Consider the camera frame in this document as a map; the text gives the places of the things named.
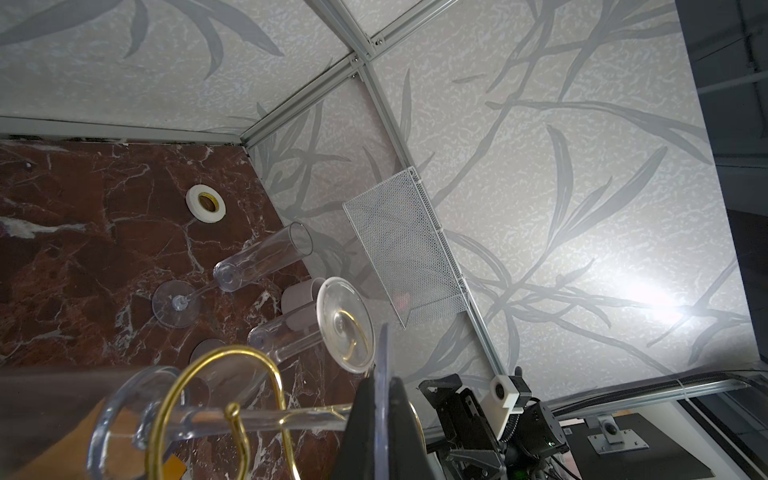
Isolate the white wire mesh basket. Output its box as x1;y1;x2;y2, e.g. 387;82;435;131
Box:
343;167;468;327

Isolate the pink item in basket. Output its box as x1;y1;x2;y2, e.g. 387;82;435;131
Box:
395;292;411;311

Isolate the white tape roll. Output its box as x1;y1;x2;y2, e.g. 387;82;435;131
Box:
185;184;227;224

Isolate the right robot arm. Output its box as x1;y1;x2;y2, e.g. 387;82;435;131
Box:
419;369;569;479

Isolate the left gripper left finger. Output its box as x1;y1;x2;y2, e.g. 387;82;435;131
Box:
330;378;375;480

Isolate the yellow wooden rack base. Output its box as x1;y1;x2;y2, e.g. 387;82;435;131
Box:
1;401;145;479

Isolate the gold wire wine glass rack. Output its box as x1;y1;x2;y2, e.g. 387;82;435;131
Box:
145;344;352;479

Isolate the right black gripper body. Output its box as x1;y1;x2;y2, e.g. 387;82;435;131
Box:
418;374;504;479

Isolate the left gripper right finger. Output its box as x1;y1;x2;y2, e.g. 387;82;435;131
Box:
388;377;434;480

